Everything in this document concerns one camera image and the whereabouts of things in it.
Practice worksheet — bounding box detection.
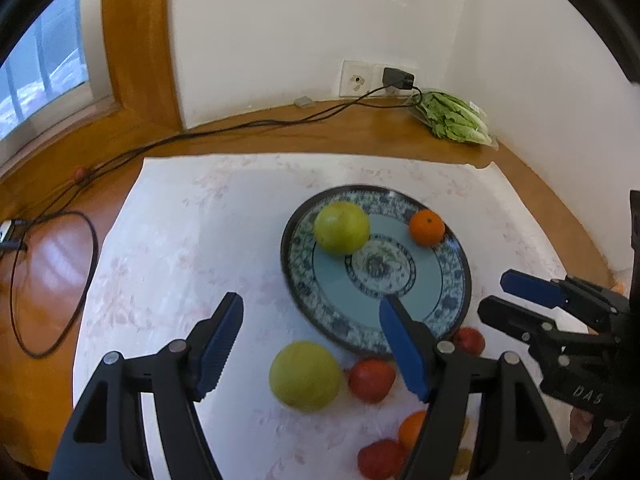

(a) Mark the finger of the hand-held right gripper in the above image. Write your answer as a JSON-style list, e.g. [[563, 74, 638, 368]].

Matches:
[[501, 269, 626, 328], [477, 296, 621, 356]]

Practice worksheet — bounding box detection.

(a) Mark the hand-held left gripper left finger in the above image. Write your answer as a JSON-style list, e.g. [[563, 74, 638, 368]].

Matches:
[[47, 291, 245, 480]]

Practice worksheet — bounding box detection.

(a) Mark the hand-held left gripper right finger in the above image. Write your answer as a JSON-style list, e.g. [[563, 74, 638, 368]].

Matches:
[[378, 295, 571, 480]]

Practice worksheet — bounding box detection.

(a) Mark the red apple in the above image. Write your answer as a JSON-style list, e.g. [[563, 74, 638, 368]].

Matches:
[[452, 327, 486, 357], [348, 358, 397, 404]]

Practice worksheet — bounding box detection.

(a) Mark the blue patterned ceramic plate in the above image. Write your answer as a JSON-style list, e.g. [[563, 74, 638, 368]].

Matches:
[[280, 185, 472, 357]]

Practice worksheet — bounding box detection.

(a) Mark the orange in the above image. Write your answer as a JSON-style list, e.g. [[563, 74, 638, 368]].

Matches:
[[398, 410, 430, 451], [408, 210, 446, 247]]

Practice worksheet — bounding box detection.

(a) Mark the green apple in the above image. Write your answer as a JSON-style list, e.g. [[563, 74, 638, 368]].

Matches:
[[313, 201, 371, 256], [269, 341, 343, 413]]

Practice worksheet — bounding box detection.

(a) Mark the red tomato bottom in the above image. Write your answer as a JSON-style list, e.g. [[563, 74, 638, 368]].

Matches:
[[357, 439, 407, 480]]

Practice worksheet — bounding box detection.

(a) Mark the person's right hand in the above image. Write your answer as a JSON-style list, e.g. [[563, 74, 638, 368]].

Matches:
[[569, 404, 595, 445]]

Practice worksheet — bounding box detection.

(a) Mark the white floral tablecloth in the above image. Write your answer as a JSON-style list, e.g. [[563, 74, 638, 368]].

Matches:
[[72, 152, 568, 480]]

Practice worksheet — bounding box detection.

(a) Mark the bagged romaine lettuce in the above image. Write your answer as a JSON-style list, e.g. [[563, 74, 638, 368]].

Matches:
[[410, 89, 500, 150]]

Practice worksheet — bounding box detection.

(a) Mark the small white black device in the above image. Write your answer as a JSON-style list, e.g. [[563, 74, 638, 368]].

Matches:
[[0, 220, 26, 252]]

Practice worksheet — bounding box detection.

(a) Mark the black plug-in charger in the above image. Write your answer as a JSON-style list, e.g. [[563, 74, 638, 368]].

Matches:
[[382, 66, 416, 90]]

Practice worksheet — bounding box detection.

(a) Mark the barred glass window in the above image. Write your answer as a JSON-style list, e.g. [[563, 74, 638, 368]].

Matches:
[[0, 0, 93, 141]]

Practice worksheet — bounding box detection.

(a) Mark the black charger cable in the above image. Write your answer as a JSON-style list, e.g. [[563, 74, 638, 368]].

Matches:
[[10, 82, 423, 358]]

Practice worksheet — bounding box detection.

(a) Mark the white power wall socket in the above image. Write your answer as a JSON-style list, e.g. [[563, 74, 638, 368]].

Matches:
[[375, 62, 418, 97]]

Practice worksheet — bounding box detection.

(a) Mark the white coaxial wall socket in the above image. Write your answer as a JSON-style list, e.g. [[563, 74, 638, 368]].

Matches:
[[340, 60, 377, 98]]

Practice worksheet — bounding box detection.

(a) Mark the wooden window frame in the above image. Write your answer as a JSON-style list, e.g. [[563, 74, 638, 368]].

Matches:
[[101, 0, 182, 131]]

